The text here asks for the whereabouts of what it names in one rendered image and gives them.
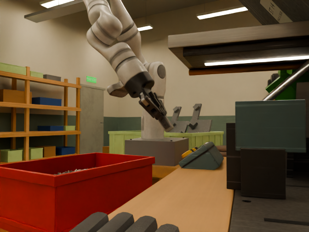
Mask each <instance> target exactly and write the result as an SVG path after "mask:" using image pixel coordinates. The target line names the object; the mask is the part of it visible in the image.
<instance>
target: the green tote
mask: <svg viewBox="0 0 309 232"><path fill-rule="evenodd" d="M108 134H109V153H111V154H123V155H124V154H125V140H127V139H135V138H141V130H135V131H108ZM223 134H224V132H223V131H210V132H204V133H188V131H186V133H166V131H164V137H169V138H182V137H185V138H188V139H189V150H191V149H193V148H195V147H198V148H199V147H200V146H201V145H203V144H205V143H207V142H213V143H214V145H215V146H218V145H223Z"/></svg>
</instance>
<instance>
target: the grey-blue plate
mask: <svg viewBox="0 0 309 232"><path fill-rule="evenodd" d="M235 150H236V151H240V153H241V195H242V196H247V197H263V198H275V199H286V155H285V152H294V153H306V103H305V99H298V100H262V101H236V102H235Z"/></svg>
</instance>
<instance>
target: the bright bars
mask: <svg viewBox="0 0 309 232"><path fill-rule="evenodd" d="M307 70H309V60H307V61H306V62H305V63H304V64H302V65H301V66H300V67H299V68H298V69H297V70H296V71H294V72H293V73H292V74H291V75H290V76H289V77H287V78H286V79H285V80H284V81H283V82H282V83H281V84H280V85H279V86H277V87H276V88H275V89H274V90H273V91H272V92H270V93H269V94H268V95H267V96H266V97H265V98H263V99H262V100H274V99H275V98H276V97H277V96H279V95H280V94H281V93H282V92H283V91H284V90H286V89H287V88H288V87H289V86H290V85H291V84H292V83H293V82H295V81H296V80H297V79H298V78H299V77H300V76H302V75H303V74H304V73H305V72H306V71H307ZM262 100H261V101H262ZM226 172H227V189H234V190H241V153H240V151H236V150H235V123H226Z"/></svg>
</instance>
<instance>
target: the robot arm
mask: <svg viewBox="0 0 309 232"><path fill-rule="evenodd" d="M83 1H84V3H85V5H86V9H87V13H88V18H89V21H90V23H91V25H92V26H91V27H90V29H89V30H88V32H87V34H86V37H87V41H88V43H89V44H90V45H91V46H92V47H93V48H94V49H95V50H97V51H98V52H99V53H100V54H102V55H103V56H104V57H105V58H106V59H107V60H108V62H109V63H110V64H111V66H112V68H113V69H114V71H115V72H116V74H117V76H118V78H119V80H120V81H119V82H118V83H115V84H111V85H109V86H108V87H107V92H108V93H109V95H111V96H115V97H119V98H122V97H125V96H126V95H127V94H129V95H130V97H132V98H138V97H139V98H140V101H139V104H140V105H141V106H142V107H143V116H142V117H141V138H142V139H164V130H165V131H166V132H169V131H171V130H172V129H173V128H174V126H173V125H172V123H171V122H170V120H169V119H168V117H167V116H166V114H167V111H166V109H165V107H164V95H165V91H166V69H165V66H164V64H163V63H162V62H160V61H157V62H151V63H148V62H147V61H146V60H145V58H144V57H143V55H142V52H141V35H140V32H139V30H138V28H137V27H136V25H135V23H134V21H133V20H132V18H131V16H130V15H129V13H128V12H127V10H126V8H125V7H124V5H123V4H122V2H121V0H109V1H110V7H109V4H108V2H107V1H106V0H83ZM110 8H111V9H110ZM116 39H117V40H118V42H119V43H117V44H115V45H113V46H112V47H110V45H111V44H112V43H113V42H114V41H115V40H116Z"/></svg>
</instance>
